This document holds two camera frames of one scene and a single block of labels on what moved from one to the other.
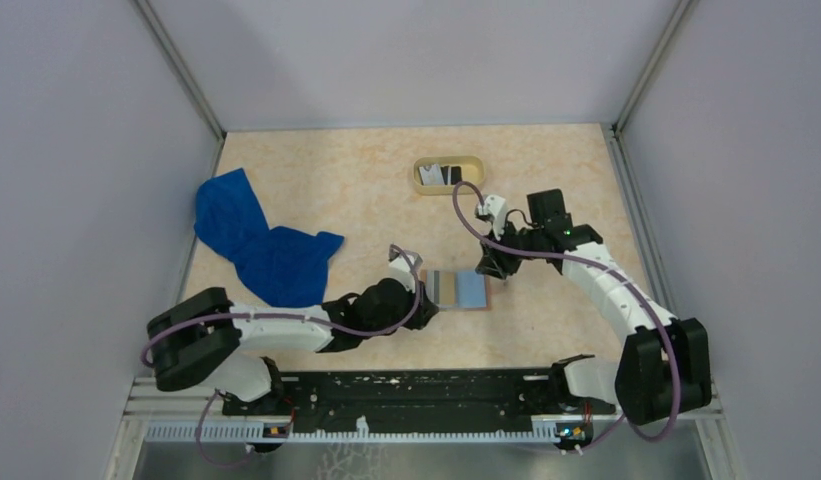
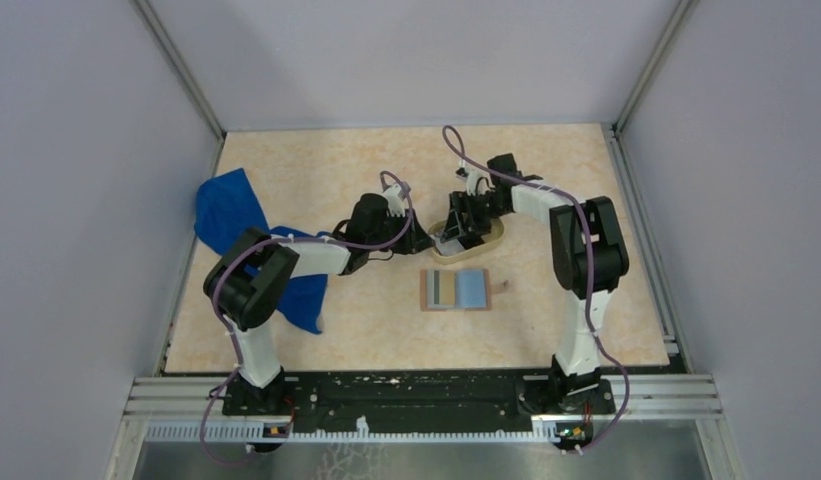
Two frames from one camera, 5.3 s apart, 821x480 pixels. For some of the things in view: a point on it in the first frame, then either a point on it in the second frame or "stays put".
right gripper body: (521, 239) -> (477, 209)
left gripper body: (401, 314) -> (393, 228)
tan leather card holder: (458, 290) stays put
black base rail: (491, 398) stays put
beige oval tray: (439, 175) -> (488, 242)
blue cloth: (286, 268) stays put
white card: (433, 176) -> (451, 247)
